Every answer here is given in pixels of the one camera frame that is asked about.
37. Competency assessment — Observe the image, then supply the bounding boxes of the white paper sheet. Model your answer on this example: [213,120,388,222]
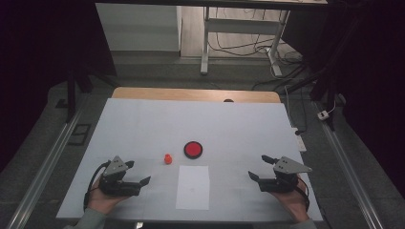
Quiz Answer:
[175,165,211,211]

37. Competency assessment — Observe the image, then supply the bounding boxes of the metal floor rail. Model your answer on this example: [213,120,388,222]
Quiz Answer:
[6,94,90,229]
[313,101,386,229]

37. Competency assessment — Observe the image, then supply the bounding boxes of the dark curtain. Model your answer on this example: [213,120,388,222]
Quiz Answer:
[0,0,117,173]
[283,0,405,198]

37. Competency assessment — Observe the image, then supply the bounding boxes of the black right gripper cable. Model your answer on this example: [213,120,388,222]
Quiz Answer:
[295,176,310,213]

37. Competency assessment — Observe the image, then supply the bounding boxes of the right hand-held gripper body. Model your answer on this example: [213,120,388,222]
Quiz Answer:
[258,156,313,194]

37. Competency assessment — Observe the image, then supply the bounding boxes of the person's left hand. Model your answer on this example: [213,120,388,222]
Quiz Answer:
[87,185,128,216]

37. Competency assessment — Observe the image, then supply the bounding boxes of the round red ink pad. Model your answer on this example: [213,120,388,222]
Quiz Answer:
[183,140,203,160]

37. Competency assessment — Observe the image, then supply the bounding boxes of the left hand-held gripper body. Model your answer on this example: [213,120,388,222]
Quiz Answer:
[98,156,141,197]

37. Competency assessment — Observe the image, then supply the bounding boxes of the black tripod stand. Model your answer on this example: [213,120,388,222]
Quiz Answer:
[286,63,339,132]

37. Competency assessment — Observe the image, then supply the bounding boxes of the person's right hand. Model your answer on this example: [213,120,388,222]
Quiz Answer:
[270,177,310,223]

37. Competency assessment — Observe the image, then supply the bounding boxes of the white table cover sheet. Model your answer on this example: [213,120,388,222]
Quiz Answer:
[55,97,324,222]

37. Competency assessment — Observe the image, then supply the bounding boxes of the black floor plate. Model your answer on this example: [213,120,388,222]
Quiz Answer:
[67,123,92,147]

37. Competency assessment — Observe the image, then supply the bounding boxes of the white power strip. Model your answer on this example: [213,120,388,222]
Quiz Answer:
[290,127,308,153]

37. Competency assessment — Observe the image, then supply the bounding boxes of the white cabinet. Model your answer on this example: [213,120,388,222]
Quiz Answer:
[95,3,182,52]

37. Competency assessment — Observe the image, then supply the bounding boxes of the white desk frame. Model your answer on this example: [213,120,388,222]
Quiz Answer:
[200,6,292,77]

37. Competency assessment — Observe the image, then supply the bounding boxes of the black floor cables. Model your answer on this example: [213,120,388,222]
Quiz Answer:
[208,8,307,92]

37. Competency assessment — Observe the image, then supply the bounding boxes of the wooden table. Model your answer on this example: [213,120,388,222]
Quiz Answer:
[111,86,282,104]

